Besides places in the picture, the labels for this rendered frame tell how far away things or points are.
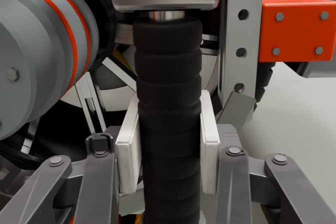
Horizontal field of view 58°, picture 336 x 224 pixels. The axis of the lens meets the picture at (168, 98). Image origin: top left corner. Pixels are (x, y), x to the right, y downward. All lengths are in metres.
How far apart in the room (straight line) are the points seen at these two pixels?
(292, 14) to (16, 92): 0.30
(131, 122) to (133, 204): 0.33
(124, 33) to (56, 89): 0.21
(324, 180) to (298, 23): 1.33
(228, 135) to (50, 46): 0.18
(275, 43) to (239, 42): 0.04
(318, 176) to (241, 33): 1.36
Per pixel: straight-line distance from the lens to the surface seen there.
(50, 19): 0.30
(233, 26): 0.37
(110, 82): 0.67
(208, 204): 1.40
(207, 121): 0.16
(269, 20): 0.38
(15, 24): 0.26
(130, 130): 0.15
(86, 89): 0.52
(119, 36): 0.48
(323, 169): 1.75
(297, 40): 0.39
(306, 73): 0.58
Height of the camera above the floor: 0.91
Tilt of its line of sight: 21 degrees down
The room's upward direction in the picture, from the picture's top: 2 degrees counter-clockwise
